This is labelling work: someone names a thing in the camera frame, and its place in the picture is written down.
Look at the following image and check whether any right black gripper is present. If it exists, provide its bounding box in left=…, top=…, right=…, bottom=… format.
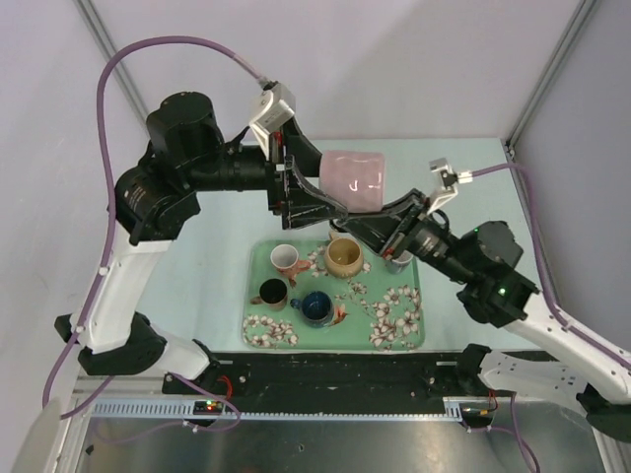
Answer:
left=336, top=188, right=475, bottom=285

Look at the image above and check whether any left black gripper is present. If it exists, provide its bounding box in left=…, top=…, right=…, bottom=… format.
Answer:
left=180, top=116, right=347, bottom=229

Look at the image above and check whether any small grey-blue cup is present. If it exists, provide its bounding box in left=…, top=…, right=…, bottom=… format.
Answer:
left=386, top=251, right=414, bottom=274

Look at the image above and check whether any pale pink ceramic mug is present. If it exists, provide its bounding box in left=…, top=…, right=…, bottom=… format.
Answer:
left=318, top=150, right=386, bottom=213

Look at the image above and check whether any beige round ceramic mug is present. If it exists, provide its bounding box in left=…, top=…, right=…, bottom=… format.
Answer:
left=323, top=231, right=364, bottom=279

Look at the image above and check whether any salmon pink ceramic cup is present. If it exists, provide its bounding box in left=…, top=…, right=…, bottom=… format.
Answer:
left=270, top=243, right=312, bottom=279

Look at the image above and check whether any brown ceramic mug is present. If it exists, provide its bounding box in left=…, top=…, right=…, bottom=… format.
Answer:
left=249, top=278, right=288, bottom=311

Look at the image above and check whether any dark blue ceramic mug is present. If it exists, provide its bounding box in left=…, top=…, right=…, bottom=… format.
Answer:
left=290, top=291, right=334, bottom=328

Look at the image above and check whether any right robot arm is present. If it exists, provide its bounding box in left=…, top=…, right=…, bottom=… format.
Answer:
left=330, top=190, right=630, bottom=442

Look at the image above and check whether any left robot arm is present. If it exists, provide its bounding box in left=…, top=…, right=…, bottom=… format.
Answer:
left=55, top=83, right=347, bottom=393

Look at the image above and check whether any green floral hummingbird tray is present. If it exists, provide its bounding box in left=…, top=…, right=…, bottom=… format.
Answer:
left=242, top=238, right=425, bottom=352

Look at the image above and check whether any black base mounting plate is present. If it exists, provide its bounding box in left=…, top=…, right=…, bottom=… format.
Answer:
left=193, top=350, right=491, bottom=416

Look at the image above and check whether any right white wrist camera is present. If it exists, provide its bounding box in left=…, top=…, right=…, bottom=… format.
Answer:
left=427, top=158, right=473, bottom=215

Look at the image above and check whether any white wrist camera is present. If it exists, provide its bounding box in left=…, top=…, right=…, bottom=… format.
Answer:
left=427, top=158, right=473, bottom=215
left=248, top=82, right=296, bottom=156

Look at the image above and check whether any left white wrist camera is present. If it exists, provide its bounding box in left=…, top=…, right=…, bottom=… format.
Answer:
left=248, top=82, right=296, bottom=156

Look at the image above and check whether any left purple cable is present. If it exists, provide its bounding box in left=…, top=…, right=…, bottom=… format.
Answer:
left=41, top=34, right=270, bottom=445

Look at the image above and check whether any white slotted cable duct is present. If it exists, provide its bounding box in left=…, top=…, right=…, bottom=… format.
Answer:
left=92, top=399, right=462, bottom=422

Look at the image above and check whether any left aluminium frame post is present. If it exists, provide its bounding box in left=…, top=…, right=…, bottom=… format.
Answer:
left=72, top=0, right=149, bottom=124

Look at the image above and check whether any aluminium frame post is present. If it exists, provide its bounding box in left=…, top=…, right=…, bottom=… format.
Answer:
left=504, top=0, right=601, bottom=158
left=72, top=0, right=149, bottom=124

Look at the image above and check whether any right aluminium frame post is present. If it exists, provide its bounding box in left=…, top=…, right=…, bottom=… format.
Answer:
left=504, top=0, right=601, bottom=158

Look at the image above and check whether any aluminium front rail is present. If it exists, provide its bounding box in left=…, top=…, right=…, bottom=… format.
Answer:
left=75, top=353, right=501, bottom=397

